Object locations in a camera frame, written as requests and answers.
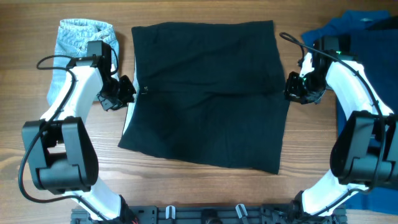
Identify black shorts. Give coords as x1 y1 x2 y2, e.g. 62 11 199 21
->
119 21 289 174

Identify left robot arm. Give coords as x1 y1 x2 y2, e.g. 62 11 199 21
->
18 40 138 223

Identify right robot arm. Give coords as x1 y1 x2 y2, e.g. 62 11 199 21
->
280 32 397 223

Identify folded light blue jeans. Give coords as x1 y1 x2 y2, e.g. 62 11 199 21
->
46 19 120 105

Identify dark navy shirt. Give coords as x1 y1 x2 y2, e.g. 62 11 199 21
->
350 29 397 113

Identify black t-shirt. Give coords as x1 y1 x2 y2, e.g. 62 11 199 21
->
366 16 398 30

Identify blue polo shirt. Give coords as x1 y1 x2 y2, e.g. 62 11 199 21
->
301 11 397 215

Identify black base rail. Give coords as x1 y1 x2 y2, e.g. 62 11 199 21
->
70 204 348 224

